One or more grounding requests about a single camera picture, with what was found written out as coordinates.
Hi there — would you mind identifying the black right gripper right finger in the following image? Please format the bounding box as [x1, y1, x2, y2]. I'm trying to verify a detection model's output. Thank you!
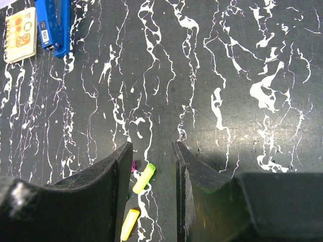
[172, 142, 322, 241]

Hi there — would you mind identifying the blue stapler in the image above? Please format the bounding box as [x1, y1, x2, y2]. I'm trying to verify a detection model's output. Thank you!
[35, 0, 71, 58]

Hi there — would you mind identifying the magenta pen cap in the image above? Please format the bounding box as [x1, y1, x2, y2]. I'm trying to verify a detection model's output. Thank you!
[131, 160, 140, 173]

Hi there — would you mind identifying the orange spiral notepad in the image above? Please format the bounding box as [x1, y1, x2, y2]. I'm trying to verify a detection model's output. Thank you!
[4, 7, 37, 64]

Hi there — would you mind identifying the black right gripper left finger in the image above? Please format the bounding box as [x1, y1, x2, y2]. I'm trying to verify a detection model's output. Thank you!
[1, 142, 133, 241]

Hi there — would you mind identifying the lime green pen cap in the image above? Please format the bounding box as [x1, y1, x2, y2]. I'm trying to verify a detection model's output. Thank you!
[132, 163, 156, 194]

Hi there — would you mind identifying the yellow pen cap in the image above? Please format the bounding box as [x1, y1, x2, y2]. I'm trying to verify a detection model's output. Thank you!
[120, 209, 140, 241]

